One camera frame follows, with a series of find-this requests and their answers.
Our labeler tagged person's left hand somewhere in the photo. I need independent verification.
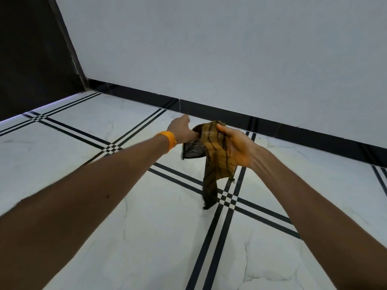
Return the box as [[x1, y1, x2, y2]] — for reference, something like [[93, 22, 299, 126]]
[[166, 114, 200, 145]]

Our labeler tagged person's right hand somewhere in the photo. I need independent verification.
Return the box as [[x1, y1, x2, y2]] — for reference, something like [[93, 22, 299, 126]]
[[216, 124, 269, 170]]

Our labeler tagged brown striped cloth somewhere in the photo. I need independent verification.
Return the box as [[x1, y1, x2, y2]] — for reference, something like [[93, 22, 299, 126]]
[[181, 121, 238, 210]]

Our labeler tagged person's right forearm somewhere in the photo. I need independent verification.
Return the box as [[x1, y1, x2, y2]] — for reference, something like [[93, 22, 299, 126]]
[[250, 147, 387, 290]]

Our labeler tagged person's left forearm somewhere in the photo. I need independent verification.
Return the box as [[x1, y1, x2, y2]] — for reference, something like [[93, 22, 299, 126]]
[[0, 135, 170, 290]]

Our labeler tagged black skirting board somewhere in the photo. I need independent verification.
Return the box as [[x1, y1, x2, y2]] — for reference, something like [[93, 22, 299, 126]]
[[87, 78, 387, 168]]

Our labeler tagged orange wristband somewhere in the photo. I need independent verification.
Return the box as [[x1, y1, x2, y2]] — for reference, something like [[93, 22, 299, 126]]
[[156, 131, 177, 153]]

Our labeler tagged dark door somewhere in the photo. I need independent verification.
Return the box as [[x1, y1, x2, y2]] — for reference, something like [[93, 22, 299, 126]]
[[0, 0, 89, 122]]

